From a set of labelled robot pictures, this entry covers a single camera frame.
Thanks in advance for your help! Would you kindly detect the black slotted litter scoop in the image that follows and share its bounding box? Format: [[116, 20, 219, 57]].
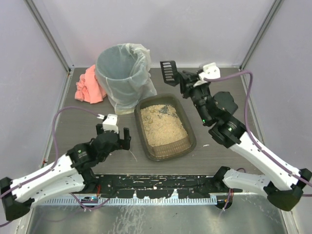
[[160, 60, 180, 87]]

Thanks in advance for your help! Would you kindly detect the dark translucent litter box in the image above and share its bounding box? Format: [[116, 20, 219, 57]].
[[134, 94, 196, 161]]

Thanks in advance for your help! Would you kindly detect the bin with plastic liner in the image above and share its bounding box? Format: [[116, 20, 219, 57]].
[[95, 43, 157, 115]]

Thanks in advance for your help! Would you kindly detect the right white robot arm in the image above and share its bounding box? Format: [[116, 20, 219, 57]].
[[175, 71, 312, 211]]

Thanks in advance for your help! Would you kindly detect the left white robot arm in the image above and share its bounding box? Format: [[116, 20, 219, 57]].
[[0, 127, 131, 221]]

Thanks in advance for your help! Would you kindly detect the pink crumpled cloth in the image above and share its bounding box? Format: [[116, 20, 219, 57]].
[[75, 65, 107, 104]]

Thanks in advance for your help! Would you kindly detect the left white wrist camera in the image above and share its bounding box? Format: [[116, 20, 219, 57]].
[[97, 114, 119, 134]]

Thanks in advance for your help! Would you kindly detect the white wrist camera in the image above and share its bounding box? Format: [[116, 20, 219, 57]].
[[97, 114, 119, 134], [194, 62, 221, 87]]

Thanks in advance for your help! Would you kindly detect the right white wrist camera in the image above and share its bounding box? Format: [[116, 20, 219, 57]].
[[194, 62, 221, 87]]

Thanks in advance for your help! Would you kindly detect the right aluminium frame post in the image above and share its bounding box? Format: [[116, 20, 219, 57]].
[[240, 0, 286, 71]]

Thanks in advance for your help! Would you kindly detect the aluminium frame post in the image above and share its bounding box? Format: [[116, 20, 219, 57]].
[[240, 0, 286, 71], [24, 0, 75, 74]]

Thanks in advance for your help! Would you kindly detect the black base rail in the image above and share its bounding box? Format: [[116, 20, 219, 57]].
[[96, 175, 229, 199]]

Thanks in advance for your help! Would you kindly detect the white slotted cable duct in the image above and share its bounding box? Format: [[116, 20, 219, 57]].
[[41, 195, 217, 206]]

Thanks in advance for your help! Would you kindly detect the left aluminium frame post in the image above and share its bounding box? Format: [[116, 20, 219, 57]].
[[24, 0, 75, 74]]

